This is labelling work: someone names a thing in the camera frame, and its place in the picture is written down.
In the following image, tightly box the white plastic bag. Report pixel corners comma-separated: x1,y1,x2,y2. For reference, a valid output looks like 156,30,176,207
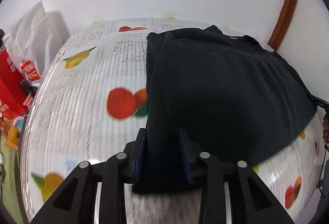
2,1,70,86

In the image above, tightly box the brown wooden door frame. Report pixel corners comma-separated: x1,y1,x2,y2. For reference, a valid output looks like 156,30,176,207
268,0,298,51

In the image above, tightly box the fruit-print white tablecloth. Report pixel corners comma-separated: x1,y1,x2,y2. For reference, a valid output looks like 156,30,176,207
20,18,325,223

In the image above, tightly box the black long-sleeve sweatshirt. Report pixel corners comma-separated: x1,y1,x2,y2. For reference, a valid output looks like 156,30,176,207
134,26,317,194

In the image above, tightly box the person right hand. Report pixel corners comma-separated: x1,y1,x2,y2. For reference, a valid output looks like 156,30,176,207
322,112,329,142

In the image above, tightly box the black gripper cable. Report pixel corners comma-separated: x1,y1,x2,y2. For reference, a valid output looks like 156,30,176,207
317,141,329,197

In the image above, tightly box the red paper shopping bag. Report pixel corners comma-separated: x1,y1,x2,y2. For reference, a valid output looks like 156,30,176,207
0,49,33,120

